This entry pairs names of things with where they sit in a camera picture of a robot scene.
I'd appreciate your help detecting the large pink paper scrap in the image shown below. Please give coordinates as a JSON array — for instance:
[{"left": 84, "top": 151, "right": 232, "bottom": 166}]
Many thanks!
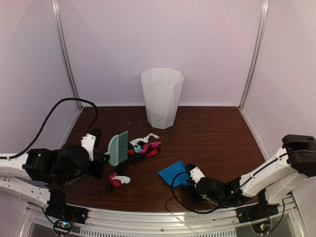
[{"left": 109, "top": 173, "right": 121, "bottom": 187}]

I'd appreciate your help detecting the mint green hand brush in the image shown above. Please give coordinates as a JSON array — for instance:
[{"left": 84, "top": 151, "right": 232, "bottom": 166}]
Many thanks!
[{"left": 105, "top": 131, "right": 129, "bottom": 166}]

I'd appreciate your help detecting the blue plastic dustpan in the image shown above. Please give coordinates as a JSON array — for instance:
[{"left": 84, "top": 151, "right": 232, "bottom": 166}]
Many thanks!
[{"left": 158, "top": 160, "right": 190, "bottom": 188}]

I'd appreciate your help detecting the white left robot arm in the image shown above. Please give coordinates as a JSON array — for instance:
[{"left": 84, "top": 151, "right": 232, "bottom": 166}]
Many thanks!
[{"left": 0, "top": 145, "right": 110, "bottom": 219}]

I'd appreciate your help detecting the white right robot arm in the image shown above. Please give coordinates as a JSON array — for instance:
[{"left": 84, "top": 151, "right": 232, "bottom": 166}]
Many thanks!
[{"left": 185, "top": 134, "right": 316, "bottom": 218}]

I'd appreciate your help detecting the small black paper ball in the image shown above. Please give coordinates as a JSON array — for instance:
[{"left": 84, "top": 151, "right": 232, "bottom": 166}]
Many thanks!
[{"left": 106, "top": 186, "right": 114, "bottom": 193}]

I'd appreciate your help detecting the long black paper scrap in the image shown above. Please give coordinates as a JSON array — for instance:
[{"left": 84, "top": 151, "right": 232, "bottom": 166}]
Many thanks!
[{"left": 115, "top": 153, "right": 146, "bottom": 176}]

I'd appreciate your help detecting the long white paper scrap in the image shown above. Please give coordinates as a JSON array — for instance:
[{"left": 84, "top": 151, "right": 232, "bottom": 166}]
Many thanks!
[{"left": 130, "top": 133, "right": 159, "bottom": 146}]

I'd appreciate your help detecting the light blue paper scrap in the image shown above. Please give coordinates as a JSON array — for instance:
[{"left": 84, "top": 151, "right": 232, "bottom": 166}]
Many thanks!
[{"left": 133, "top": 145, "right": 143, "bottom": 154}]

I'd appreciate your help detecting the pink paper strip scrap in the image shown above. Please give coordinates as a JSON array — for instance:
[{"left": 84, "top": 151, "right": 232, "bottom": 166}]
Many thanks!
[{"left": 140, "top": 141, "right": 161, "bottom": 154}]

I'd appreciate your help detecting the translucent white waste bin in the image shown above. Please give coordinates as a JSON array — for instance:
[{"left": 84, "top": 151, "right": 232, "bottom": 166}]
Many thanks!
[{"left": 141, "top": 68, "right": 184, "bottom": 129}]

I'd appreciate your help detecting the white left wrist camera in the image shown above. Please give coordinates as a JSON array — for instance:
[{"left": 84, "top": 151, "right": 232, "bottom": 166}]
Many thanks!
[{"left": 80, "top": 128, "right": 102, "bottom": 161}]

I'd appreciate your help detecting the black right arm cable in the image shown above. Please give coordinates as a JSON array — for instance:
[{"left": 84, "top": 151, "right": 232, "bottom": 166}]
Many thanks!
[{"left": 170, "top": 172, "right": 289, "bottom": 214}]

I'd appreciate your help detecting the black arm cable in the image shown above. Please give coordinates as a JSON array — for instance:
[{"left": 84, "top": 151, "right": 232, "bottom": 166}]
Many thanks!
[
  {"left": 170, "top": 172, "right": 289, "bottom": 214},
  {"left": 0, "top": 97, "right": 99, "bottom": 160}
]

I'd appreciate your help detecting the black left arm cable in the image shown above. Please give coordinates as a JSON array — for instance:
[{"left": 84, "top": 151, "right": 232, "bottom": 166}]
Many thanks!
[{"left": 0, "top": 97, "right": 99, "bottom": 160}]

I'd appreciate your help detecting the aluminium right frame rail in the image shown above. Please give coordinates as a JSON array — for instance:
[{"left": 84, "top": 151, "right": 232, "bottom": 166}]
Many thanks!
[{"left": 238, "top": 0, "right": 269, "bottom": 159}]

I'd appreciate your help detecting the aluminium frame rail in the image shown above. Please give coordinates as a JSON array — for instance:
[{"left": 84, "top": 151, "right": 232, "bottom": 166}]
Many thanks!
[
  {"left": 238, "top": 0, "right": 269, "bottom": 159},
  {"left": 52, "top": 0, "right": 83, "bottom": 146}
]

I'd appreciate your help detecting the aluminium left frame rail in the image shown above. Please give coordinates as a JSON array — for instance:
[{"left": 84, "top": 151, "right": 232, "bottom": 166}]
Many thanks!
[{"left": 52, "top": 0, "right": 83, "bottom": 146}]

